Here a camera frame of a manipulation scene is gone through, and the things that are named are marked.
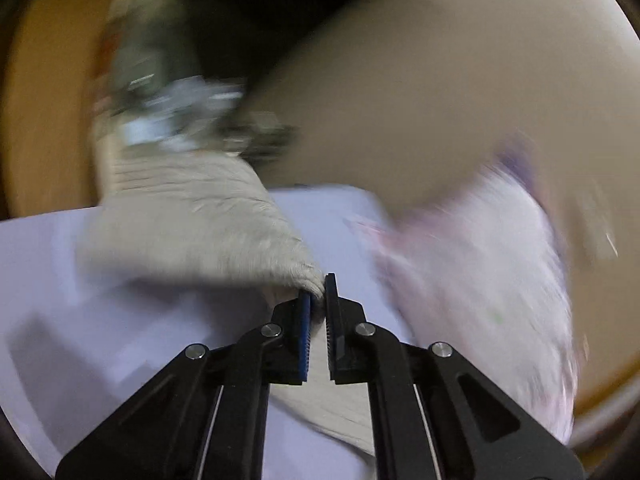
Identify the pink floral pillow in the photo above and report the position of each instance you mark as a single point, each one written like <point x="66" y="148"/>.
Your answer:
<point x="484" y="270"/>

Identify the beige knitted sweater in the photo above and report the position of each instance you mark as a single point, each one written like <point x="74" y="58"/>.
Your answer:
<point x="207" y="219"/>

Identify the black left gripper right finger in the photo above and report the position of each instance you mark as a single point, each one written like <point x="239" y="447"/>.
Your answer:
<point x="434" y="414"/>

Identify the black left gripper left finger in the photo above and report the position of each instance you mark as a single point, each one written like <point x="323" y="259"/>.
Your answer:
<point x="203" y="415"/>

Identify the lavender bed sheet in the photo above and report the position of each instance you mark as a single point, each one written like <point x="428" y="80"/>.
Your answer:
<point x="75" y="344"/>

